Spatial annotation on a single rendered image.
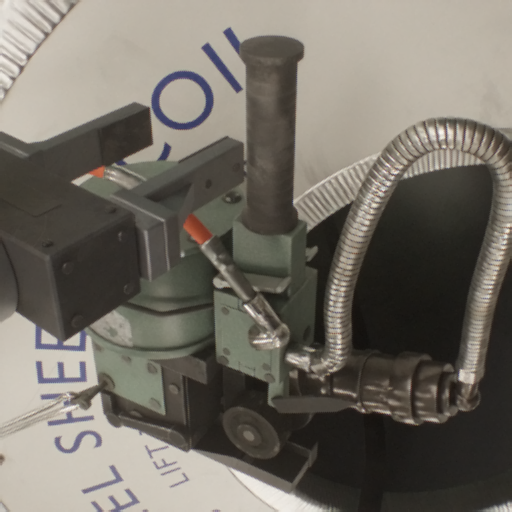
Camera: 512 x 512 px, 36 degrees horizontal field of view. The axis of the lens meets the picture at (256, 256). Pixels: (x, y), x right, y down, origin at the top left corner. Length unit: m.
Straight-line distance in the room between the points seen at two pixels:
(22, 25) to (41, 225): 0.36
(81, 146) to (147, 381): 0.29
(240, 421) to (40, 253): 0.40
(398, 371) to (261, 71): 0.29
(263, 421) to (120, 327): 0.16
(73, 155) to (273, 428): 0.33
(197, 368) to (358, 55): 0.30
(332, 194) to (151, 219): 0.40
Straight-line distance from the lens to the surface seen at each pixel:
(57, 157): 0.46
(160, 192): 0.40
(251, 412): 0.70
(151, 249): 0.37
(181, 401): 0.69
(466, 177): 1.56
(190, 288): 0.60
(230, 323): 0.61
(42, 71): 0.71
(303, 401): 0.61
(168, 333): 0.62
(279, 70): 0.51
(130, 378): 0.71
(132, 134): 0.49
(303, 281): 0.60
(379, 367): 0.68
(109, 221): 0.36
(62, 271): 0.35
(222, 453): 0.75
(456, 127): 0.48
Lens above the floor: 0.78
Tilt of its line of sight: 9 degrees up
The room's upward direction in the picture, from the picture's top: 114 degrees counter-clockwise
